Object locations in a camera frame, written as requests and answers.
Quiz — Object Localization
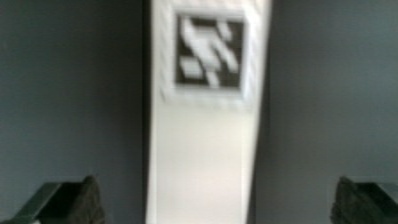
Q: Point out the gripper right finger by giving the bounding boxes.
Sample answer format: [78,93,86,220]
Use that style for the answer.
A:
[330,177,398,224]

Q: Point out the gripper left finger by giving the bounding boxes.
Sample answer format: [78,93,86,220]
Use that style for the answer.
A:
[0,176,106,224]

